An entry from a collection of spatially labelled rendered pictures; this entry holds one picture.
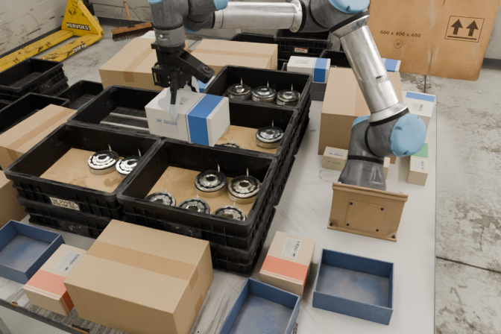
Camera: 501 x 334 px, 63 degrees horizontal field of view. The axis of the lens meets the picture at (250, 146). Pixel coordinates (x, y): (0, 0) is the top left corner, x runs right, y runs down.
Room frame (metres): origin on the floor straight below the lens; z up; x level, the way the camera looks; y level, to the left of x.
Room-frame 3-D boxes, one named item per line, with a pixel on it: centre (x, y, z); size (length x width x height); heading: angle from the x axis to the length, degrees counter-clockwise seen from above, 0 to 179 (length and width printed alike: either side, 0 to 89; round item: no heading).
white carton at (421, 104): (1.53, -0.74, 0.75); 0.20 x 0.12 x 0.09; 154
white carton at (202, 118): (1.00, 0.17, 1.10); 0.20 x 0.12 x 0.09; 68
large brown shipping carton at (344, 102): (1.46, -0.47, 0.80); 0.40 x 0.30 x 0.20; 165
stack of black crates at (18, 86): (2.43, 1.44, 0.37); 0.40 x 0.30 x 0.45; 158
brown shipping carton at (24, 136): (1.34, 0.81, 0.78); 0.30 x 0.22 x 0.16; 154
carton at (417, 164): (1.22, -0.64, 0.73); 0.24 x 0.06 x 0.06; 160
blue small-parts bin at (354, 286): (0.67, -0.27, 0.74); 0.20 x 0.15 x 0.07; 72
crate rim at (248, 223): (0.93, 0.15, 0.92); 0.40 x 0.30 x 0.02; 71
